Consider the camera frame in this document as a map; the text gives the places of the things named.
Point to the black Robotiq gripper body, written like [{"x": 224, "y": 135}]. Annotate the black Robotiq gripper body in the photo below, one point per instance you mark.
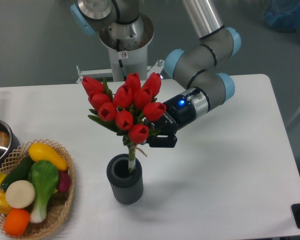
[{"x": 180, "y": 111}]

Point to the yellow squash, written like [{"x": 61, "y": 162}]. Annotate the yellow squash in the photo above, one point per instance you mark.
[{"x": 39, "y": 151}]

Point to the round white radish slice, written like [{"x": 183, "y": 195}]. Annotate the round white radish slice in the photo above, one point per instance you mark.
[{"x": 20, "y": 194}]

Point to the purple red radish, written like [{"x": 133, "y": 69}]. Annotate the purple red radish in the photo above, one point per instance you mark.
[{"x": 64, "y": 182}]

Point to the dark green cucumber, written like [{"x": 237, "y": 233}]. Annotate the dark green cucumber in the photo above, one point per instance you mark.
[{"x": 20, "y": 172}]

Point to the blue plastic bag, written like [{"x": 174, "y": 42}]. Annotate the blue plastic bag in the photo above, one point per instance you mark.
[{"x": 282, "y": 16}]

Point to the red tulip bouquet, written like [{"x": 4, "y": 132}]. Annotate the red tulip bouquet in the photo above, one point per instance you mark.
[{"x": 128, "y": 111}]

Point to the dark grey ribbed vase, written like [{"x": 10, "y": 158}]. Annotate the dark grey ribbed vase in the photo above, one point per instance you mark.
[{"x": 127, "y": 187}]

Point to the yellow bell pepper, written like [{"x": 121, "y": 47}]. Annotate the yellow bell pepper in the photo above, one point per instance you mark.
[{"x": 5, "y": 208}]

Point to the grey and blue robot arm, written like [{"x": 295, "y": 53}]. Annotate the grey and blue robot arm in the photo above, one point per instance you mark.
[{"x": 126, "y": 32}]

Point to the green bok choy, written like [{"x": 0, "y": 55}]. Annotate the green bok choy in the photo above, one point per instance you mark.
[{"x": 44, "y": 177}]

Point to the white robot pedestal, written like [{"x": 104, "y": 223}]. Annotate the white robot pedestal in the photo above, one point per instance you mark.
[{"x": 125, "y": 62}]

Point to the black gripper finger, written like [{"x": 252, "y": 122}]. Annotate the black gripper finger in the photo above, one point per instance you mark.
[{"x": 161, "y": 141}]

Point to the orange fruit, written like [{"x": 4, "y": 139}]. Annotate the orange fruit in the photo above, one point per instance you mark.
[{"x": 16, "y": 222}]

